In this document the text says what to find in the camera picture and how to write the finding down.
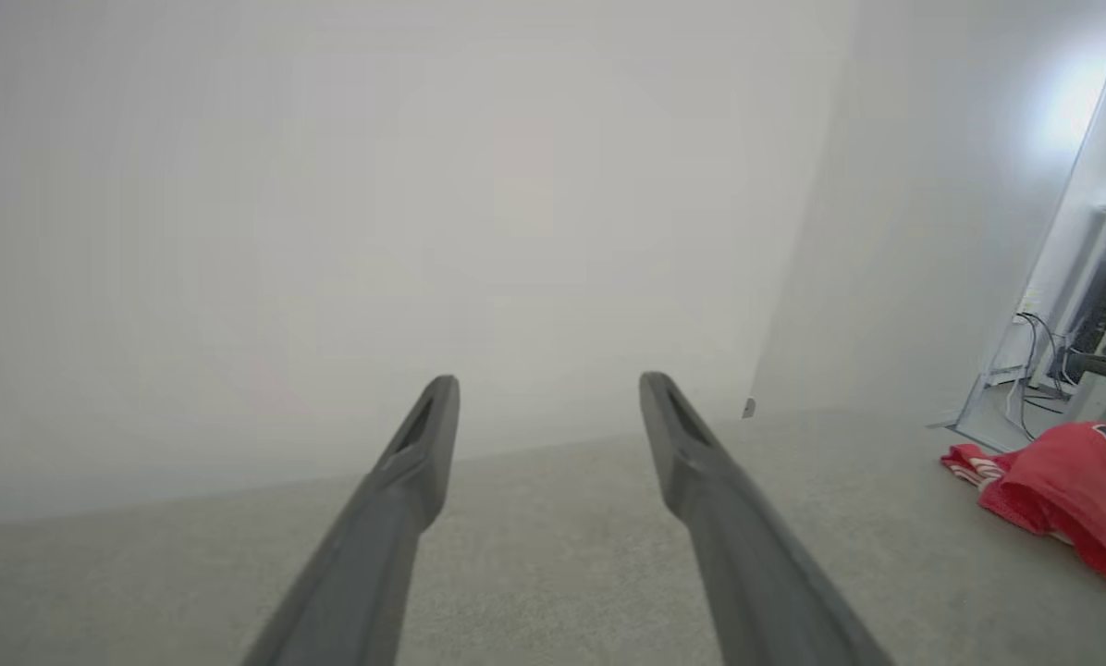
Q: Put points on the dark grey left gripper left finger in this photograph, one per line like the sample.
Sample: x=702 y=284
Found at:
x=359 y=555

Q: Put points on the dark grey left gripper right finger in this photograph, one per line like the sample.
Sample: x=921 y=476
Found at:
x=747 y=555

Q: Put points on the red basketball jersey number 23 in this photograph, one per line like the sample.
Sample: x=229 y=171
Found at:
x=1062 y=481

